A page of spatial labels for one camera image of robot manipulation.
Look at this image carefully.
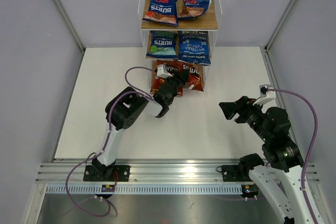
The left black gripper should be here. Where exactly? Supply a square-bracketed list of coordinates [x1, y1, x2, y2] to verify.
[162, 69, 189, 95]

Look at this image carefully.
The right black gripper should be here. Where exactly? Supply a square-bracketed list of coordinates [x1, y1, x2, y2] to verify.
[219, 95, 271, 142]

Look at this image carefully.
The small red Doritos bag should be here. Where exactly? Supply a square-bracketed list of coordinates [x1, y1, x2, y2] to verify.
[180, 62, 204, 92]

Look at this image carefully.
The large red Doritos bag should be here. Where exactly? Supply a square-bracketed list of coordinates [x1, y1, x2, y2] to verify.
[150, 59, 182, 94]

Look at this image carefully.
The Kettle sea salt vinegar bag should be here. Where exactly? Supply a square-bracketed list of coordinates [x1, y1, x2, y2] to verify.
[177, 30, 211, 66]

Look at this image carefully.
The Burts sea salt vinegar bag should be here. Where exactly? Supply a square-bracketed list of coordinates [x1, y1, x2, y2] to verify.
[146, 30, 177, 59]

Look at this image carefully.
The Burts spicy chilli bag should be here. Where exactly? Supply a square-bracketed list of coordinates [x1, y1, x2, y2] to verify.
[142, 0, 179, 27]
[178, 0, 211, 20]

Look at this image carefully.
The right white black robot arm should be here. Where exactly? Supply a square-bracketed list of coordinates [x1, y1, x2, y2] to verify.
[219, 95, 324, 223]

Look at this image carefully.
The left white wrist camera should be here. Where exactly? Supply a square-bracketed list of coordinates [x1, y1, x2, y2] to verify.
[155, 64, 173, 79]

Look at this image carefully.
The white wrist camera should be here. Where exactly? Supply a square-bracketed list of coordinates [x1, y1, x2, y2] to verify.
[253, 84, 276, 106]
[155, 64, 173, 79]

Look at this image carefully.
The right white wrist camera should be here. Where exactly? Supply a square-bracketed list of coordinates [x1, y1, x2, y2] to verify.
[253, 84, 276, 106]

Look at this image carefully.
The white wire wooden shelf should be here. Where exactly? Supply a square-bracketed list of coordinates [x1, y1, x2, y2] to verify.
[136, 0, 223, 89]

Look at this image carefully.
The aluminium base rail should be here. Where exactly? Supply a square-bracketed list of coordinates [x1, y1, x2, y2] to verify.
[35, 158, 320, 185]

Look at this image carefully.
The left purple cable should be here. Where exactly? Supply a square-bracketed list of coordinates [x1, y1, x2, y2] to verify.
[65, 66, 158, 217]

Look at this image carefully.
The white slotted cable duct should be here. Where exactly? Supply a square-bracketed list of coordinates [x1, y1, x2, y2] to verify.
[46, 184, 242, 195]

